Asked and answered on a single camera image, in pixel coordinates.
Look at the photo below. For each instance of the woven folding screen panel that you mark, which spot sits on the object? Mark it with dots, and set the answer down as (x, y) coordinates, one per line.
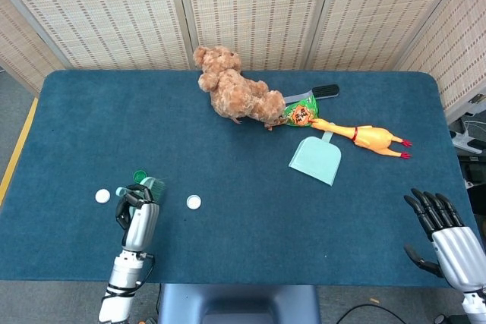
(106, 13)
(19, 51)
(379, 13)
(459, 54)
(258, 5)

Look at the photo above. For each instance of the white power strip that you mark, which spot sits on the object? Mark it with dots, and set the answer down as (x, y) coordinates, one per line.
(463, 143)

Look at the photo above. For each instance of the blue felt table cover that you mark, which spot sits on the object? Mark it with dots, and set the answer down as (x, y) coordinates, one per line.
(152, 130)

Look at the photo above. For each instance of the green bottle cap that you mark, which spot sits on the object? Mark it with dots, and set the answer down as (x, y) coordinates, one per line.
(139, 175)

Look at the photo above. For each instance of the green snack bag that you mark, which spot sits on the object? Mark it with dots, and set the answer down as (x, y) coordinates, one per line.
(300, 113)

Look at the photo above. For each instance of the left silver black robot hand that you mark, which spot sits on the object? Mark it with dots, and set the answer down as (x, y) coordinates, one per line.
(142, 225)

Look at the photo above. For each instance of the black equipment case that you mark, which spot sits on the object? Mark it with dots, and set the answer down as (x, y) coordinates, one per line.
(476, 172)

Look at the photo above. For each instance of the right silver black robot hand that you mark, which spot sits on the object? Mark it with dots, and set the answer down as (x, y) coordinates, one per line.
(461, 255)

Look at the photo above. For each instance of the yellow rubber chicken toy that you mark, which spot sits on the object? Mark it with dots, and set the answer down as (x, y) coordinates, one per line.
(372, 138)

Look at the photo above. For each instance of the mint green dustpan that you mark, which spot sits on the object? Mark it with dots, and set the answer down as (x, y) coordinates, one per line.
(315, 159)

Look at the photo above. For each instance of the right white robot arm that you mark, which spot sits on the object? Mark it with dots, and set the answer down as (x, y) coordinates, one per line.
(474, 307)

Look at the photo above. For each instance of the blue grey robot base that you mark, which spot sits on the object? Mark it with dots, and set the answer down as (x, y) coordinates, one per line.
(239, 305)

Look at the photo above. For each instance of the white bottle cap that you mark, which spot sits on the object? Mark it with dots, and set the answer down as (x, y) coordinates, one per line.
(193, 202)
(102, 196)

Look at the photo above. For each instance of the brown teddy bear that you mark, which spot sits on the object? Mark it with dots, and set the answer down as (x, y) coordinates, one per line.
(235, 92)

